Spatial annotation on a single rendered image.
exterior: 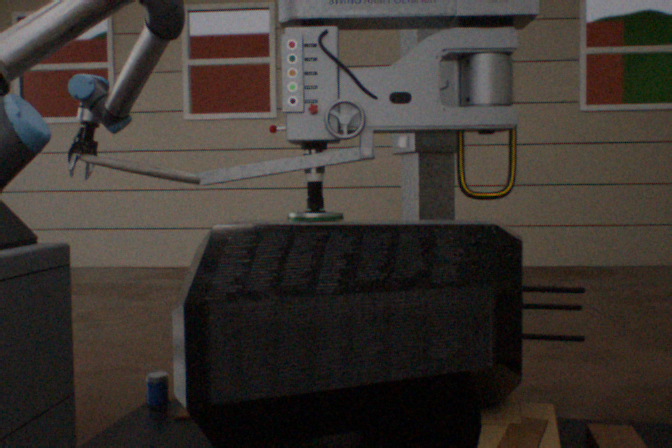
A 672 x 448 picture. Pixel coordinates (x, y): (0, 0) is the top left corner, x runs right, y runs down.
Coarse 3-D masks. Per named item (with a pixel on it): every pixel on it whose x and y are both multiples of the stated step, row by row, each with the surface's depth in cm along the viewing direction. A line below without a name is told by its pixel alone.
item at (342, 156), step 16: (272, 160) 261; (288, 160) 261; (304, 160) 261; (320, 160) 261; (336, 160) 261; (352, 160) 261; (208, 176) 262; (224, 176) 262; (240, 176) 262; (256, 176) 271
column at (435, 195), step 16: (416, 32) 314; (432, 32) 316; (416, 160) 318; (432, 160) 319; (448, 160) 322; (416, 176) 319; (432, 176) 319; (448, 176) 322; (416, 192) 319; (432, 192) 320; (448, 192) 323; (416, 208) 320; (432, 208) 320; (448, 208) 323
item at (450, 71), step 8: (440, 64) 285; (448, 64) 277; (456, 64) 270; (440, 72) 285; (448, 72) 277; (456, 72) 270; (440, 80) 286; (448, 80) 277; (456, 80) 271; (440, 88) 284; (448, 88) 277; (456, 88) 271; (440, 96) 286; (448, 96) 278; (456, 96) 271; (448, 104) 278; (456, 104) 271
